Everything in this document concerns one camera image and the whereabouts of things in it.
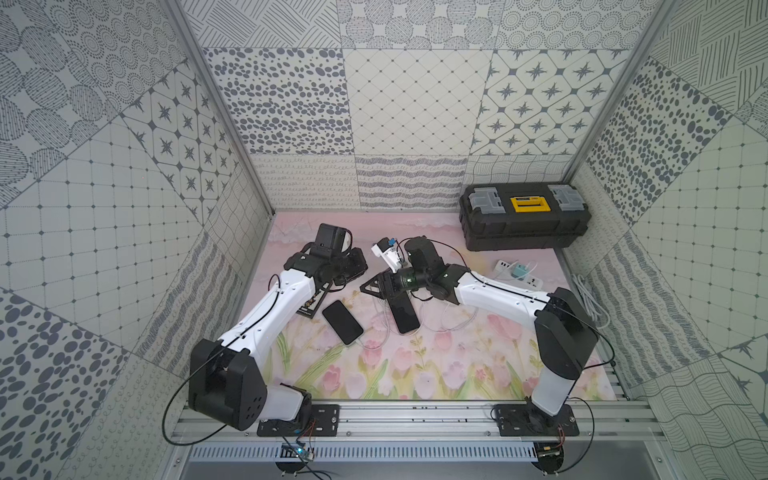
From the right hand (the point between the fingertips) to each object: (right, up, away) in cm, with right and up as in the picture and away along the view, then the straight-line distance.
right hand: (368, 287), depth 79 cm
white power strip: (+45, +2, +22) cm, 50 cm away
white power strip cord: (+72, -9, +15) cm, 74 cm away
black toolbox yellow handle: (+50, +21, +20) cm, 58 cm away
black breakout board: (-20, -9, +14) cm, 26 cm away
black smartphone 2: (-9, -13, +12) cm, 20 cm away
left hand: (-2, +8, +4) cm, 9 cm away
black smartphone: (+10, -10, +11) cm, 18 cm away
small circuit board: (-14, -38, -9) cm, 42 cm away
